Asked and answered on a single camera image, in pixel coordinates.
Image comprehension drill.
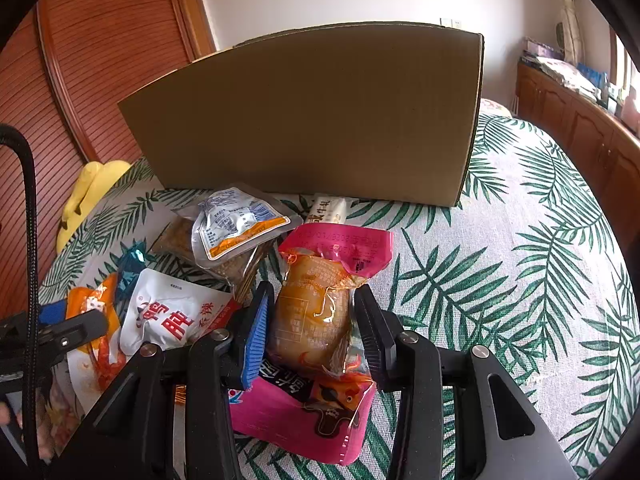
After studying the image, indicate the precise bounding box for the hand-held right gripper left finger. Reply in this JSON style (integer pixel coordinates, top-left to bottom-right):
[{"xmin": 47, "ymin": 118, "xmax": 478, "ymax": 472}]
[{"xmin": 50, "ymin": 281, "xmax": 276, "ymax": 480}]

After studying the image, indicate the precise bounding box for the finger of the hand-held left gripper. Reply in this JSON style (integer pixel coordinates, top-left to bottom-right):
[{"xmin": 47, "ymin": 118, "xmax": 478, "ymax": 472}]
[{"xmin": 36, "ymin": 309, "xmax": 109, "ymax": 362}]

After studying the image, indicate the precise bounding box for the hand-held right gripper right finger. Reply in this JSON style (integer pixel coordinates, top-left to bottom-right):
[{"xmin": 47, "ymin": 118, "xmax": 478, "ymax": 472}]
[{"xmin": 352, "ymin": 284, "xmax": 581, "ymax": 480}]

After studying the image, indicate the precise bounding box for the brown snack packet pink top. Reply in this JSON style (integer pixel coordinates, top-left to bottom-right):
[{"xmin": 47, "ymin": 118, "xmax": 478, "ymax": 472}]
[{"xmin": 267, "ymin": 225, "xmax": 396, "ymax": 377}]

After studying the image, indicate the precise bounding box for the clear sesame brittle packet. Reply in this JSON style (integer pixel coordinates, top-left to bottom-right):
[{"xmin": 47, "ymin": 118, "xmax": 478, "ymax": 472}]
[{"xmin": 150, "ymin": 204, "xmax": 306, "ymax": 307}]

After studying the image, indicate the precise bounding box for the cream white snack bar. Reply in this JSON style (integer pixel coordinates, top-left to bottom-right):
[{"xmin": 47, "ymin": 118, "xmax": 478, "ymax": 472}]
[{"xmin": 304, "ymin": 195, "xmax": 362, "ymax": 227}]

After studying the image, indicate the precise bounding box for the brown cardboard box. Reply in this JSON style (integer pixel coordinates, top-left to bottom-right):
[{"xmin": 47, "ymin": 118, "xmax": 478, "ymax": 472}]
[{"xmin": 117, "ymin": 21, "xmax": 485, "ymax": 208}]

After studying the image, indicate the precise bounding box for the blue snack packet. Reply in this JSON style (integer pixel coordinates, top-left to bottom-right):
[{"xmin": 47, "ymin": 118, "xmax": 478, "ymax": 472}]
[{"xmin": 39, "ymin": 301, "xmax": 69, "ymax": 326}]

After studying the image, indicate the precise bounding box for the orange crayfish snack packet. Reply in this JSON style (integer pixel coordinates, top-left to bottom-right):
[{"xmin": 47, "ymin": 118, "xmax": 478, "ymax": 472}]
[{"xmin": 65, "ymin": 272, "xmax": 131, "ymax": 402}]

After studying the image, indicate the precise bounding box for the pale printed snack packet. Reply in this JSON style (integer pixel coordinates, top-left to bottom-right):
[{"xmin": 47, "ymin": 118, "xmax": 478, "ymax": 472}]
[{"xmin": 37, "ymin": 372, "xmax": 87, "ymax": 462}]

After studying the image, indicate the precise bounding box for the pink and black snack packet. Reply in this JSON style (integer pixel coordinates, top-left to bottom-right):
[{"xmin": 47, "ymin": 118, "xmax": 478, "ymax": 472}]
[{"xmin": 227, "ymin": 355, "xmax": 377, "ymax": 466}]

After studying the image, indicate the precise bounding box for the white and red snack packet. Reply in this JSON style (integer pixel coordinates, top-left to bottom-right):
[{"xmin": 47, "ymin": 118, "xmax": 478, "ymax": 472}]
[{"xmin": 119, "ymin": 268, "xmax": 244, "ymax": 357}]

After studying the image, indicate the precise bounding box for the teal snack wrapper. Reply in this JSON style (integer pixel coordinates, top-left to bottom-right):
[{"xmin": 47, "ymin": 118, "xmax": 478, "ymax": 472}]
[{"xmin": 116, "ymin": 242, "xmax": 147, "ymax": 322}]

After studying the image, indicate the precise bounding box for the silver packet orange stripe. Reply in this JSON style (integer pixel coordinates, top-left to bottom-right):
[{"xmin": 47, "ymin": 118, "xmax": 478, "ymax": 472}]
[{"xmin": 191, "ymin": 187, "xmax": 292, "ymax": 262}]

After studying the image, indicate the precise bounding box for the yellow plush toy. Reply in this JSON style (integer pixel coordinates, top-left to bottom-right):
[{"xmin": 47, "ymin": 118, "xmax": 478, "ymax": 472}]
[{"xmin": 56, "ymin": 160, "xmax": 134, "ymax": 255}]

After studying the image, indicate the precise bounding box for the leaf print bedsheet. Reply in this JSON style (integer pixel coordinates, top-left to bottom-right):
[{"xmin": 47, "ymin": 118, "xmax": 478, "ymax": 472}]
[{"xmin": 37, "ymin": 110, "xmax": 640, "ymax": 480}]

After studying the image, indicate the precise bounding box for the pink pillow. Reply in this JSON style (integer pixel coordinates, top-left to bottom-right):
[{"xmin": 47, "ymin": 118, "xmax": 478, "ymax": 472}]
[{"xmin": 479, "ymin": 97, "xmax": 514, "ymax": 119}]

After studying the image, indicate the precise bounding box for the wooden wardrobe door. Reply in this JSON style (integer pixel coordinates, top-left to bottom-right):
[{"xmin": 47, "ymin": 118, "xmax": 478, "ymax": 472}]
[{"xmin": 0, "ymin": 0, "xmax": 217, "ymax": 322}]

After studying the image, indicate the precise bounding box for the wooden desk with clutter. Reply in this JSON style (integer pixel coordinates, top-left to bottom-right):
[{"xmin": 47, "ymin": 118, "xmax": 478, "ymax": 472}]
[{"xmin": 515, "ymin": 59, "xmax": 640, "ymax": 222}]

